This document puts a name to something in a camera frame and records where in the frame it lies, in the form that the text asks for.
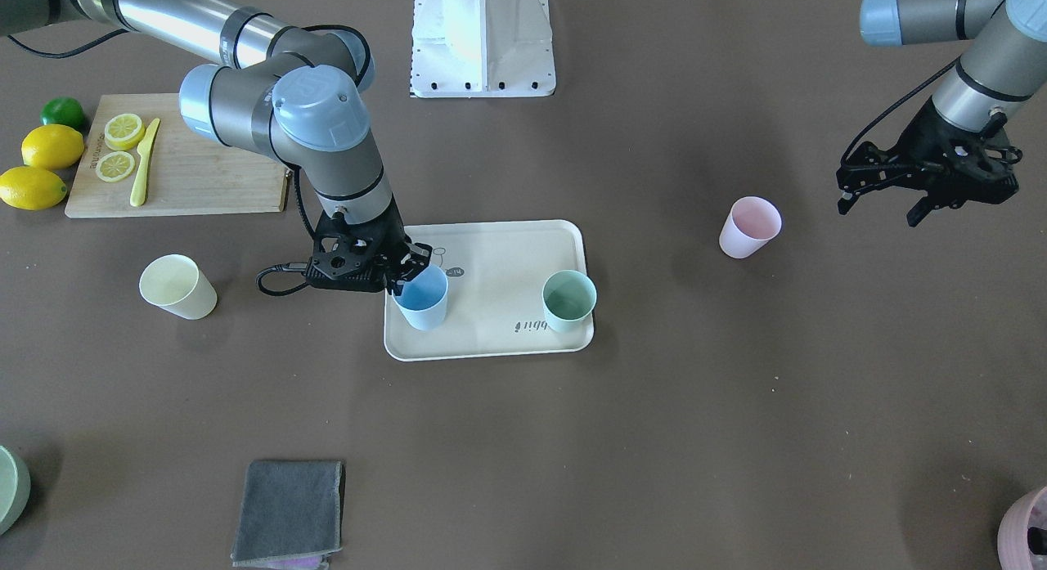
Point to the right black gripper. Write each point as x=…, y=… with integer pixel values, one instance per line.
x=396, y=240

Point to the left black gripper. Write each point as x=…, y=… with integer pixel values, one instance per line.
x=925, y=134

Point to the blue cup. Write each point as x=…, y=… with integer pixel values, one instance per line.
x=424, y=300

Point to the pink cup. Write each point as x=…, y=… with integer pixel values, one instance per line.
x=751, y=223

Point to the green cup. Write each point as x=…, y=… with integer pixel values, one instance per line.
x=568, y=298

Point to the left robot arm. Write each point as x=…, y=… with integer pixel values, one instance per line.
x=1003, y=67

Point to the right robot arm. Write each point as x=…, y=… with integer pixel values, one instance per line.
x=291, y=94

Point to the cream rabbit tray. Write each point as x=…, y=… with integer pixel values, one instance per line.
x=496, y=273

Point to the pale yellow cup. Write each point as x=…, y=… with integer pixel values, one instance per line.
x=176, y=284

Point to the yellow plastic knife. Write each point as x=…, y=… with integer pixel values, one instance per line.
x=144, y=149

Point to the grey folded cloth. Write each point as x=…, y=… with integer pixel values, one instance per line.
x=289, y=509

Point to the wooden cutting board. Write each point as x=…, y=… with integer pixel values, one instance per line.
x=189, y=175

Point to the lower lemon slice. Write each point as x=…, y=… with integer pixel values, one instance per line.
x=115, y=166

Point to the lemon slice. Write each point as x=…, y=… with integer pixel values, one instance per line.
x=123, y=131
x=115, y=166

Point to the upper lemon slice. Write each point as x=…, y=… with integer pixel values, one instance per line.
x=123, y=131

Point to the purple cloth under grey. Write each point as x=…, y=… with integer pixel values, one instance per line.
x=316, y=562

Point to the pink bowl with ice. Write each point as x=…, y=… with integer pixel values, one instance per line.
x=1021, y=534

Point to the whole lemon far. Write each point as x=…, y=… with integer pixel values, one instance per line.
x=52, y=147

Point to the whole lemon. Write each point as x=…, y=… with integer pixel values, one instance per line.
x=52, y=147
x=32, y=188

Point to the green lime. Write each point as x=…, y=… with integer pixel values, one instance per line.
x=64, y=111

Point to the whole lemon near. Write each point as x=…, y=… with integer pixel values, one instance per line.
x=32, y=188

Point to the green bowl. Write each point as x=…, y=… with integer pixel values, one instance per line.
x=15, y=488

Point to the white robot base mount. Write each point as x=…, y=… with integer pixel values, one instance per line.
x=482, y=49

